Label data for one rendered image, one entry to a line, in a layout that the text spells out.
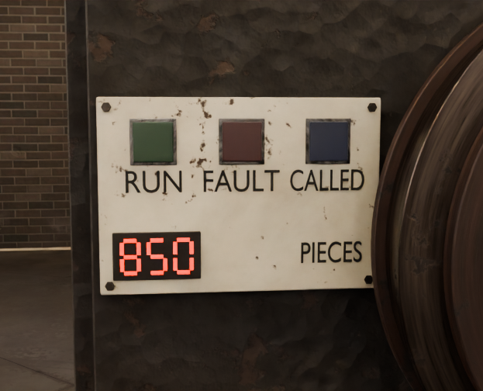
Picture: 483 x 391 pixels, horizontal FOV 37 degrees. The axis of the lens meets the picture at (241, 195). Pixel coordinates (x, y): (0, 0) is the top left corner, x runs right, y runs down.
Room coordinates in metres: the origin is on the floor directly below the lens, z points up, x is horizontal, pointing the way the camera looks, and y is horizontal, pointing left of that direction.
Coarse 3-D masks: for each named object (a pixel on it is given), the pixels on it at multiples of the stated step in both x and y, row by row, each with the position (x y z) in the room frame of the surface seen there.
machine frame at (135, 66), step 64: (64, 0) 0.74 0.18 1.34; (128, 0) 0.66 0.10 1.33; (192, 0) 0.67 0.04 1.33; (256, 0) 0.68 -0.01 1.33; (320, 0) 0.68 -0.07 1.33; (384, 0) 0.69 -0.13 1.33; (448, 0) 0.70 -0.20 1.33; (128, 64) 0.66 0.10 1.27; (192, 64) 0.67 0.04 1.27; (256, 64) 0.68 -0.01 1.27; (320, 64) 0.68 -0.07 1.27; (384, 64) 0.69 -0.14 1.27; (384, 128) 0.69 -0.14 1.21; (128, 320) 0.66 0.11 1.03; (192, 320) 0.67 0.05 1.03; (256, 320) 0.68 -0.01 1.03; (320, 320) 0.68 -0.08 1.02; (128, 384) 0.66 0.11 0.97; (192, 384) 0.67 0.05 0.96; (256, 384) 0.68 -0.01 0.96; (320, 384) 0.68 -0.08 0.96; (384, 384) 0.69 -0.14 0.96
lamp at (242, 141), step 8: (224, 128) 0.65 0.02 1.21; (232, 128) 0.65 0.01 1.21; (240, 128) 0.65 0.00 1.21; (248, 128) 0.65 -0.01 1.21; (256, 128) 0.65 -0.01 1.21; (224, 136) 0.65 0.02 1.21; (232, 136) 0.65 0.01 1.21; (240, 136) 0.65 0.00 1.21; (248, 136) 0.65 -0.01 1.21; (256, 136) 0.65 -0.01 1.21; (224, 144) 0.65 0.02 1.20; (232, 144) 0.65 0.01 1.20; (240, 144) 0.65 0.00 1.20; (248, 144) 0.65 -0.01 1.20; (256, 144) 0.65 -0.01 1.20; (224, 152) 0.65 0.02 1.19; (232, 152) 0.65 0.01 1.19; (240, 152) 0.65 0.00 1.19; (248, 152) 0.65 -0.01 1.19; (256, 152) 0.65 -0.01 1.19; (224, 160) 0.65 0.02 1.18; (232, 160) 0.65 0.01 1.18; (240, 160) 0.65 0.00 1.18; (248, 160) 0.65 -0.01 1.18; (256, 160) 0.65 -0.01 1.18
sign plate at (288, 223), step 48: (192, 144) 0.65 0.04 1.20; (288, 144) 0.66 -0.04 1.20; (144, 192) 0.64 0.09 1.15; (192, 192) 0.65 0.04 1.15; (240, 192) 0.65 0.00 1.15; (288, 192) 0.66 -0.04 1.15; (336, 192) 0.66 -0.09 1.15; (144, 240) 0.64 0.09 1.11; (192, 240) 0.65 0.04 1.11; (240, 240) 0.65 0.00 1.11; (288, 240) 0.66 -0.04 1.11; (336, 240) 0.66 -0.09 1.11; (144, 288) 0.64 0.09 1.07; (192, 288) 0.65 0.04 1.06; (240, 288) 0.65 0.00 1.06; (288, 288) 0.66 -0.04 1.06; (336, 288) 0.66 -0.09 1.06
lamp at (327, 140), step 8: (312, 128) 0.66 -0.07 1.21; (320, 128) 0.66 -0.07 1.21; (328, 128) 0.66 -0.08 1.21; (336, 128) 0.66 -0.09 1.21; (344, 128) 0.66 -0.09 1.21; (312, 136) 0.66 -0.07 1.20; (320, 136) 0.66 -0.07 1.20; (328, 136) 0.66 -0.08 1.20; (336, 136) 0.66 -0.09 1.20; (344, 136) 0.66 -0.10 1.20; (312, 144) 0.66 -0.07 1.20; (320, 144) 0.66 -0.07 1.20; (328, 144) 0.66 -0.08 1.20; (336, 144) 0.66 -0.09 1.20; (344, 144) 0.66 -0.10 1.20; (312, 152) 0.66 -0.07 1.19; (320, 152) 0.66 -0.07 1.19; (328, 152) 0.66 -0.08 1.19; (336, 152) 0.66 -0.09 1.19; (344, 152) 0.66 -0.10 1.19; (312, 160) 0.66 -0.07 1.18; (320, 160) 0.66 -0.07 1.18; (328, 160) 0.66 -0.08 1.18; (336, 160) 0.66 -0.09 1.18; (344, 160) 0.66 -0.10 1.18
